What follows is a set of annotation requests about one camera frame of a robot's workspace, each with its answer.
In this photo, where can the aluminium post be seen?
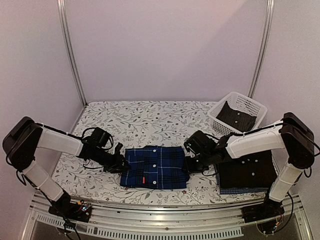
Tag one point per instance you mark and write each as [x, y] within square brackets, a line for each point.
[62, 12]
[270, 5]

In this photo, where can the aluminium front rail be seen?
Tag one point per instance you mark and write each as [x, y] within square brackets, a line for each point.
[121, 221]

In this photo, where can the right aluminium post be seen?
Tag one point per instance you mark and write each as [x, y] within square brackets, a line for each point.
[270, 5]

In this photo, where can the folded blue checked shirt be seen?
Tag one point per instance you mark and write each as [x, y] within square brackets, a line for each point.
[236, 190]

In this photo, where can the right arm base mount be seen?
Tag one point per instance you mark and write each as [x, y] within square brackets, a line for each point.
[270, 212]

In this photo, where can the black shirt in basket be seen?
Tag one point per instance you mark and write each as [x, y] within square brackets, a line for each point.
[241, 121]

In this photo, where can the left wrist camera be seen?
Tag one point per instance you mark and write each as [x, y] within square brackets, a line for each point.
[117, 149]

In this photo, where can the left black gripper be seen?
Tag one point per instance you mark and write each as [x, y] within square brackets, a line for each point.
[117, 165]

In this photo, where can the floral tablecloth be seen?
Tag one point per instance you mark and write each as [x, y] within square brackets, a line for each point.
[137, 124]

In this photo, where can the folded black shirt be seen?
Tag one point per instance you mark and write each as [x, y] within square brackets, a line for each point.
[255, 170]

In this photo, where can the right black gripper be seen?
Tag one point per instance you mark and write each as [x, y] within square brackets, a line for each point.
[189, 167]

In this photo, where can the left aluminium post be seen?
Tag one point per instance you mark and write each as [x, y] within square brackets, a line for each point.
[62, 12]

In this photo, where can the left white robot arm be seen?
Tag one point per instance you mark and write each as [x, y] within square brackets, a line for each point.
[28, 140]

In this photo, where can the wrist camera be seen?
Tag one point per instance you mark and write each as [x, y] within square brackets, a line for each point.
[117, 149]
[191, 146]

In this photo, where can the white plastic basket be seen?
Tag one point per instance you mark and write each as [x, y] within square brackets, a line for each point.
[239, 102]

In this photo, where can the blue plaid long sleeve shirt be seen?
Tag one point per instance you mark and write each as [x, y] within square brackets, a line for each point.
[155, 167]

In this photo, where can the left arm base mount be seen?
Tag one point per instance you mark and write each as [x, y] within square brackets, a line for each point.
[79, 211]

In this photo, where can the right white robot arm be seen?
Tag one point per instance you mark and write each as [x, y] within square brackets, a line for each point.
[289, 139]

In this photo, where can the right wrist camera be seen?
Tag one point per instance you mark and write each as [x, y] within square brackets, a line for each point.
[191, 146]

